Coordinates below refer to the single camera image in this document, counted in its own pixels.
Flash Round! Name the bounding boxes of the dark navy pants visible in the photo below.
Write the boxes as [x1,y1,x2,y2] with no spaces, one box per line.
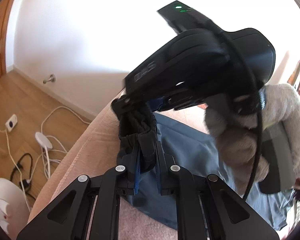
[110,97,158,176]

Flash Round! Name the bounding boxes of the folded light blue garment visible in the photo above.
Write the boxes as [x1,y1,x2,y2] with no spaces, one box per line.
[126,113,293,231]

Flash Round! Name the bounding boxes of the pink bed blanket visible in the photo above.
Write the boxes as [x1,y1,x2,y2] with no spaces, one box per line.
[27,89,216,240]

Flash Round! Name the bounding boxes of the white round charger puck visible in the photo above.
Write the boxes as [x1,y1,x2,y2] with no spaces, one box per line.
[34,132,53,150]

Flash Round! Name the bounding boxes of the white round device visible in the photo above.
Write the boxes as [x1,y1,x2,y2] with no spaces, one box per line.
[0,178,30,239]

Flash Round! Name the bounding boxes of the metal door stopper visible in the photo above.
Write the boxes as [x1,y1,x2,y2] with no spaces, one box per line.
[43,74,56,85]

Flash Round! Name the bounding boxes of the white power strip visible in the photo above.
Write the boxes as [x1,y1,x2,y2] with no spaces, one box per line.
[5,114,18,133]

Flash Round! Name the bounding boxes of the black cable on floor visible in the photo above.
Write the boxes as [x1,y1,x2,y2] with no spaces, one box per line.
[9,152,37,202]

